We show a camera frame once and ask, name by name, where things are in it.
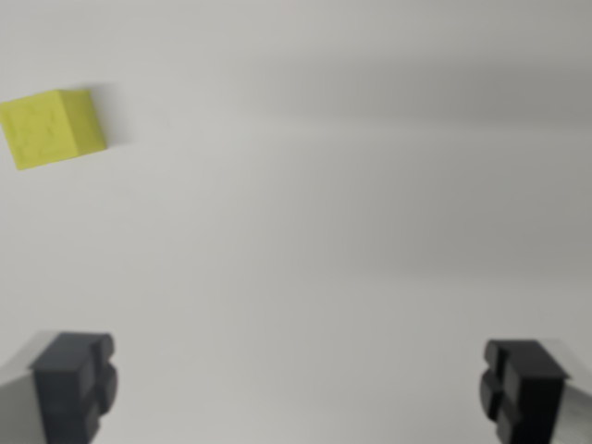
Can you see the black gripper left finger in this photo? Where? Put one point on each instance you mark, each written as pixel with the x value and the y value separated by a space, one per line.
pixel 69 388

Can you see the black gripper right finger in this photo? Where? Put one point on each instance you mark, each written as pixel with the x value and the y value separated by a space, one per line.
pixel 527 393

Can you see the yellow cube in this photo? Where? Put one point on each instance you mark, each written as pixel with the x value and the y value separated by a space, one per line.
pixel 51 129

